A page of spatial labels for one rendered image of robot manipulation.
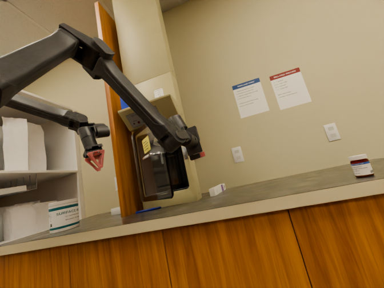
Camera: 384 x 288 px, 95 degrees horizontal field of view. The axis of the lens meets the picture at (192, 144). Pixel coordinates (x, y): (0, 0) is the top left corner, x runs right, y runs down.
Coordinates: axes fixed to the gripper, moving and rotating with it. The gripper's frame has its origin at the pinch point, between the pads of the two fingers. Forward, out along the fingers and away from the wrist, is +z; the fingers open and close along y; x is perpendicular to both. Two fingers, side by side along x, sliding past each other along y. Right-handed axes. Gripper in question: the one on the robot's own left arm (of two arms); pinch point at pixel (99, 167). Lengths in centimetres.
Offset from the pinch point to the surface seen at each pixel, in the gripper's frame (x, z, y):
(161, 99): -34.9, -22.0, -18.1
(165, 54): -53, -53, -20
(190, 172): -38.1, 19.1, -10.2
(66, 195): -1, -13, 122
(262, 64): -121, -31, -45
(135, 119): -26.9, -21.5, 0.8
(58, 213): 15.5, 8.6, 33.6
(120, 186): -10.8, 9.7, 14.6
